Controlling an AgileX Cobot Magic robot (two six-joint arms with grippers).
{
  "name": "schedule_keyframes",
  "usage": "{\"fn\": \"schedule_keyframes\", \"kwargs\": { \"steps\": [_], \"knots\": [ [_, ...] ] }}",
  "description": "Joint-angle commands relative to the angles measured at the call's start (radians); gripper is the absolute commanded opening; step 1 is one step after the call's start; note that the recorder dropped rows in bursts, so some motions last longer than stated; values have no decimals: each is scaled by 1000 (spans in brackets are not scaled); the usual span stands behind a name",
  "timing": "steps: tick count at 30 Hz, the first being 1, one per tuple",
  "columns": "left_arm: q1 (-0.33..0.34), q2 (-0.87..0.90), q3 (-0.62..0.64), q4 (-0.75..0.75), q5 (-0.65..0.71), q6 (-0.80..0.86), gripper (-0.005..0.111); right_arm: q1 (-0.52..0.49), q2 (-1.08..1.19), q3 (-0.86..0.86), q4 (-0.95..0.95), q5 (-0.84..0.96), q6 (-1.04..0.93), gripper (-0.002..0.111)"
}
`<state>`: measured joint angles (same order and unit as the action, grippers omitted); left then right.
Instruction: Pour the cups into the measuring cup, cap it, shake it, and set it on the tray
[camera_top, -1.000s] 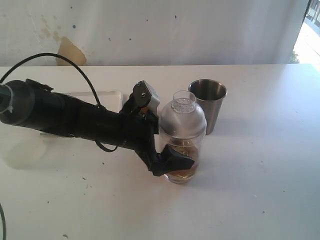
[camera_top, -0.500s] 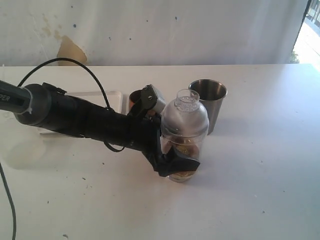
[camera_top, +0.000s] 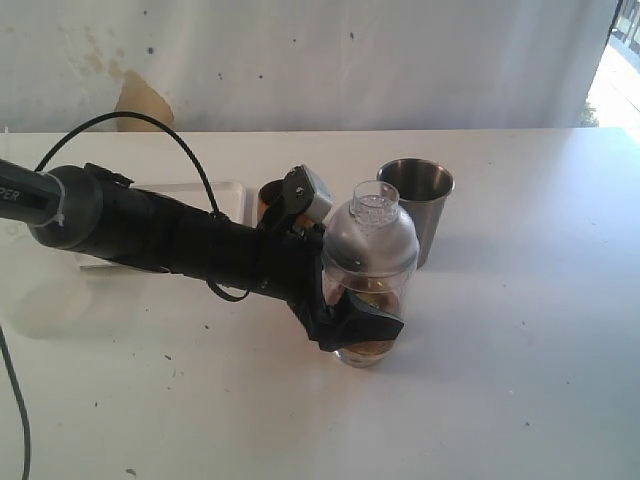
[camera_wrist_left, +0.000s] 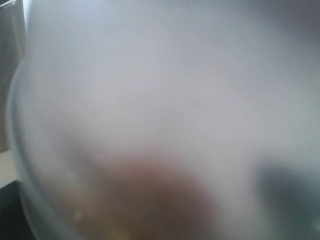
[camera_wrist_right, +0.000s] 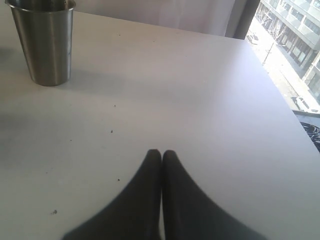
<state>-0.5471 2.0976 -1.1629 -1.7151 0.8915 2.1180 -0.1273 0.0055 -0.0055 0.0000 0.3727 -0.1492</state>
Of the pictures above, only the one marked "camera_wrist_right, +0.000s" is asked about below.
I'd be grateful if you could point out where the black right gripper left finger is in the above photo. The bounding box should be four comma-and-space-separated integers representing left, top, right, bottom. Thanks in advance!
63, 149, 162, 240

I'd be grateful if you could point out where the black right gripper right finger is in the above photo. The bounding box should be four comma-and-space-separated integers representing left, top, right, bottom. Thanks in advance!
161, 149, 278, 240

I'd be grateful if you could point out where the stainless steel cup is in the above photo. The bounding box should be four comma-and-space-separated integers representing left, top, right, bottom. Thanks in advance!
5, 0, 76, 87

